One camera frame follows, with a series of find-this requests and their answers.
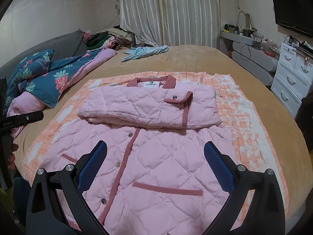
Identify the grey bed headboard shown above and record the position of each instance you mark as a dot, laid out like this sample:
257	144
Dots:
68	45

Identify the white striped curtain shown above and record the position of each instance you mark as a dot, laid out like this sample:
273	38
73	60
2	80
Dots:
172	22

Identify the grey vanity desk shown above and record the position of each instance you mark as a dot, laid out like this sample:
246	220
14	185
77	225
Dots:
255	61

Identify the orange white plaid blanket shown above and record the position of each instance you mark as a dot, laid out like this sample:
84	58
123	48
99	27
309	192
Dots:
157	181

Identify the blue floral pink quilt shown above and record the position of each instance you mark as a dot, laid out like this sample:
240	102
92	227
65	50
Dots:
38	81

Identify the light blue garment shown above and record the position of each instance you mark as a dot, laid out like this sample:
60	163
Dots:
136	53

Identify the pink quilted jacket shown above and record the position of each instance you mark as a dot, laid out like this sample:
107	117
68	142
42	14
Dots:
155	178

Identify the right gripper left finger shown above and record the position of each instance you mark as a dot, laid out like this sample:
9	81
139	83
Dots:
45	214

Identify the tan bed cover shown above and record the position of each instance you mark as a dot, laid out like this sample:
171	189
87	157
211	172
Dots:
207	58

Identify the person's left hand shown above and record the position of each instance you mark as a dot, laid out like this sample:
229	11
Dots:
11	157

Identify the black wall television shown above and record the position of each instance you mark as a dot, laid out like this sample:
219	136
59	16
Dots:
293	15

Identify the white drawer chest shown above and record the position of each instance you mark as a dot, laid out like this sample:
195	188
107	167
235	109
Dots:
293	77

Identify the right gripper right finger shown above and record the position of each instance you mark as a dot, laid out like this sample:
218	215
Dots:
265	214

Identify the pile of clothes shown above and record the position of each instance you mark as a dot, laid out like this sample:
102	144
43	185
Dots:
113	38

